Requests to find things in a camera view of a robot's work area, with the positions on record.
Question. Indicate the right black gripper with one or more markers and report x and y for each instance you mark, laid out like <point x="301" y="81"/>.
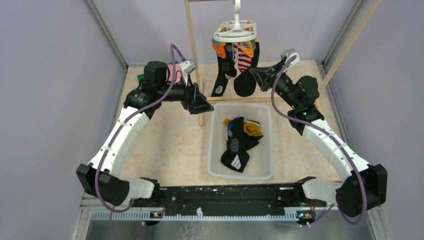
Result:
<point x="265" y="76"/>

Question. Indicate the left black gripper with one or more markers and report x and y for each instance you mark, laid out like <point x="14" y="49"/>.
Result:
<point x="194" y="100"/>

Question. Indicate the yellow sock with brown stripes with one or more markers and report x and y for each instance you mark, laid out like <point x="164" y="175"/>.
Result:
<point x="226" y="122"/>

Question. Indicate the white round clip hanger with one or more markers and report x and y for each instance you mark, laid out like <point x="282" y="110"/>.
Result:
<point x="236" y="30"/>

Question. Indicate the black sock with grey patches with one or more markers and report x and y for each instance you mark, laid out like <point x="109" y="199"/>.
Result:
<point x="235" y="157"/>

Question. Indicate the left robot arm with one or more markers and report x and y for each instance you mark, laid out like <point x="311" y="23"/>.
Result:
<point x="100" y="177"/>

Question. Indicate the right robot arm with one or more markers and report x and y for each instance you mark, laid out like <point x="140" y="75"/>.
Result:
<point x="362" y="185"/>

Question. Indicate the red white striped sock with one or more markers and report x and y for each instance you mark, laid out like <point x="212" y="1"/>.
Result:
<point x="242" y="55"/>

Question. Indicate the pink cloth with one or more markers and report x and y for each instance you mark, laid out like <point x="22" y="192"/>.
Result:
<point x="174" y="73"/>

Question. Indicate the green cloth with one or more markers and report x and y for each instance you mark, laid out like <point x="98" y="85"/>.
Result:
<point x="140" y="79"/>

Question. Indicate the white plastic basket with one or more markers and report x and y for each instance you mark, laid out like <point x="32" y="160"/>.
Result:
<point x="261" y="162"/>

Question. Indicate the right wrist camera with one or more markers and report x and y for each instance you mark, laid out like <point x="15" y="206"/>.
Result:
<point x="290" y="57"/>

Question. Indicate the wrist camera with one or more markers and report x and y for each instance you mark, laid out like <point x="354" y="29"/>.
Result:
<point x="187" y="67"/>
<point x="290" y="57"/>

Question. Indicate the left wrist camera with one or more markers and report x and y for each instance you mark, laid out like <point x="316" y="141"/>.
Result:
<point x="187" y="67"/>

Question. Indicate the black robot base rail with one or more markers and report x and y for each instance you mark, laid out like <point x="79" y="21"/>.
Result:
<point x="240" y="202"/>

